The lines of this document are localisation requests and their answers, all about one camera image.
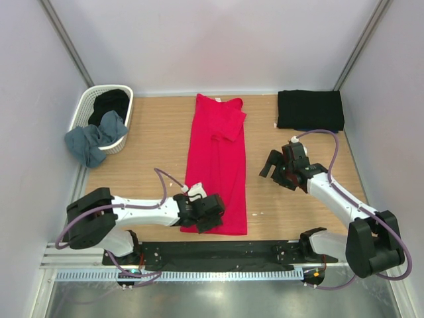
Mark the red t shirt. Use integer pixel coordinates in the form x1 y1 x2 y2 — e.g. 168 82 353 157
185 93 248 236

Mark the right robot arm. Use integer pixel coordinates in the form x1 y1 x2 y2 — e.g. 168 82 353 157
259 142 405 278

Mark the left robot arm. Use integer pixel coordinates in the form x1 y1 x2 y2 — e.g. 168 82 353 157
64 187 225 265

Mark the folded navy t shirt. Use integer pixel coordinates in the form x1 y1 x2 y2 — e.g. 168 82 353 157
297 129 339 134

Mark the folded black t shirt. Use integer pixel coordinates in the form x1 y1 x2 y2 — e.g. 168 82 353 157
277 90 345 132

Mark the grey blue t shirt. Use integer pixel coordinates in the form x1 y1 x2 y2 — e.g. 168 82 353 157
64 111 129 168

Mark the black t shirt in basket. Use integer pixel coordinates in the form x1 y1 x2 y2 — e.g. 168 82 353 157
88 89 130 127

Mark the white plastic basket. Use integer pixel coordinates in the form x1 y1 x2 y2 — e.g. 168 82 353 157
64 85 133 168

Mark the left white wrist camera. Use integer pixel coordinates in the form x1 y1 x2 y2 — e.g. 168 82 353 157
182 182 207 201

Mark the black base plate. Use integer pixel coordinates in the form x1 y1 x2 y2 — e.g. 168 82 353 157
117 240 338 272

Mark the slotted cable duct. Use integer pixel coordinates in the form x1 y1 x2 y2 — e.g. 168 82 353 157
55 268 303 282

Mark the aluminium frame rail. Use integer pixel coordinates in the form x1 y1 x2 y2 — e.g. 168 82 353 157
40 242 104 269

